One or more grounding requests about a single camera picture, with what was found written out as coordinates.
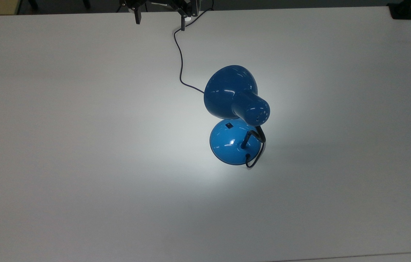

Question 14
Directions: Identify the black camera stand clamp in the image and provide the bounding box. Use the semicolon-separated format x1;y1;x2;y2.
387;0;411;20

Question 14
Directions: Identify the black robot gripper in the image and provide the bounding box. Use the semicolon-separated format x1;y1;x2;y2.
120;0;201;31

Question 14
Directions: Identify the black lamp power cable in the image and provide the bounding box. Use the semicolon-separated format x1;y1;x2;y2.
173;0;266;169

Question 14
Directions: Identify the blue gooseneck desk lamp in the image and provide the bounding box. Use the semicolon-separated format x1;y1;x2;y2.
203;65;271;166

